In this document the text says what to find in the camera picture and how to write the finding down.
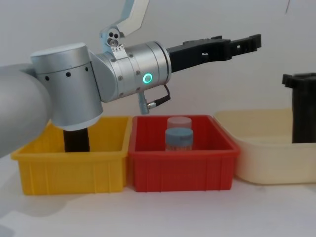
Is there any yellow plastic bin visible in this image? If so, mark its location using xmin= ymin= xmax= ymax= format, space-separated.
xmin=10 ymin=116 xmax=134 ymax=196

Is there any black cylinder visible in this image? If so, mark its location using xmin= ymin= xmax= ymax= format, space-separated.
xmin=63 ymin=127 xmax=90 ymax=153

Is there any thin dark cable silver plug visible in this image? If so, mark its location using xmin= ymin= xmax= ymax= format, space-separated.
xmin=137 ymin=83 xmax=172 ymax=115

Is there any cream plastic tray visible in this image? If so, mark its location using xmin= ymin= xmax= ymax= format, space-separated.
xmin=213 ymin=108 xmax=316 ymax=186

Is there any clear jar blue lid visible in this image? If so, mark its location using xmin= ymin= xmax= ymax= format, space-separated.
xmin=164 ymin=127 xmax=194 ymax=152

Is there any black ribbed plastic holder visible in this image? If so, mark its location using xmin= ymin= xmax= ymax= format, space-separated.
xmin=282 ymin=72 xmax=316 ymax=144

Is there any red plastic bin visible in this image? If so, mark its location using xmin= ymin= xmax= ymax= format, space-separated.
xmin=127 ymin=114 xmax=241 ymax=192

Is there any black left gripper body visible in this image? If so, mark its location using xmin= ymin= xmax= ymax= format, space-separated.
xmin=167 ymin=35 xmax=233 ymax=73

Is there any clear jar pale lid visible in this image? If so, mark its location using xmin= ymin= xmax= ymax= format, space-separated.
xmin=166 ymin=116 xmax=193 ymax=130

